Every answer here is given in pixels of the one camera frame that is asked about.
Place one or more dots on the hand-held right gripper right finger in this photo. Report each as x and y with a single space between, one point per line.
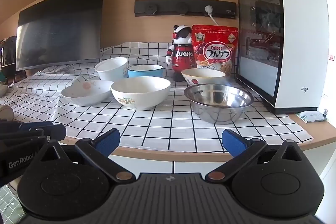
234 142

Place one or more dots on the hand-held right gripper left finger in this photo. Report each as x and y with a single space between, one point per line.
107 142

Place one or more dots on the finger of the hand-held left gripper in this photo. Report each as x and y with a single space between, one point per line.
31 125
56 132

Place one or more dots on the stainless steel bowl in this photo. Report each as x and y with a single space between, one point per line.
218 111

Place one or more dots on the white scalloped printed plate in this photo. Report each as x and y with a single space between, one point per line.
86 92

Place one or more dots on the large white ceramic bowl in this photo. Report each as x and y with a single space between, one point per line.
141 92

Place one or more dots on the large white plastic bowl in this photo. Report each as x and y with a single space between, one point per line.
111 67

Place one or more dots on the white strawberry print bowl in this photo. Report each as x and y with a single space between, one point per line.
194 79

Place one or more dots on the blue enamel bowl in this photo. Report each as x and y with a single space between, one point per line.
145 72

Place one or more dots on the beige round object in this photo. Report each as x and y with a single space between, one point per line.
5 112

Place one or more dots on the green checked cloth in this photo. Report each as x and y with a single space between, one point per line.
8 203

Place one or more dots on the white cabinet front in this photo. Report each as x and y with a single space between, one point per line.
157 165

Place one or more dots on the white black checked tablecloth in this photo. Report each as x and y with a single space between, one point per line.
162 124

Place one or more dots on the black appliance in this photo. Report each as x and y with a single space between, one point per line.
8 52

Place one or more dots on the wet wipes packet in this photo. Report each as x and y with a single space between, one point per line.
312 116

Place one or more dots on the red cereal bag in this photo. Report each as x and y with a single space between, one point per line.
215 48

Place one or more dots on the red panda robot figurine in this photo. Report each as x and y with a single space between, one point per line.
182 56

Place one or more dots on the black computer monitor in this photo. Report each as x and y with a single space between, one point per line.
60 27

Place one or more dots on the white computer case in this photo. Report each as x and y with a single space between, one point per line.
302 43

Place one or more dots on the white power plug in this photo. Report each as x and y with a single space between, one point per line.
208 9

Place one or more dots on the black wall power strip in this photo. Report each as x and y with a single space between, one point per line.
168 7

